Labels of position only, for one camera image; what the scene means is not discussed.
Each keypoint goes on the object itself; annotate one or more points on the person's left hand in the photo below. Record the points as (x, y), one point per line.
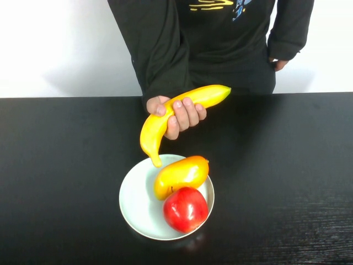
(279, 64)

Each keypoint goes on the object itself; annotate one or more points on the person's right hand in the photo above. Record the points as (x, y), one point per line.
(184, 116)

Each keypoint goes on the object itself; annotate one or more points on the yellow banana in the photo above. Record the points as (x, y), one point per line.
(204, 96)

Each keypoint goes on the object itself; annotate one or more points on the person's right forearm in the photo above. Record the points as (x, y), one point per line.
(162, 71)

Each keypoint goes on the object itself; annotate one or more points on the person's left forearm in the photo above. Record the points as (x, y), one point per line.
(286, 41)

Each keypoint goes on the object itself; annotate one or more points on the black trousers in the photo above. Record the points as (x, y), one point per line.
(234, 80)

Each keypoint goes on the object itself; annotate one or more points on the black printed sweatshirt torso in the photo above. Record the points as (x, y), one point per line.
(226, 41)

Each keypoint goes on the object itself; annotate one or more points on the orange yellow mango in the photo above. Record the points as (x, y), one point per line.
(184, 174)

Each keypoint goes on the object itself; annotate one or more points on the red apple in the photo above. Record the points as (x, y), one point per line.
(184, 209)

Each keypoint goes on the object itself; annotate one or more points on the white round plate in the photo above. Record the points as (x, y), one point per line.
(138, 204)

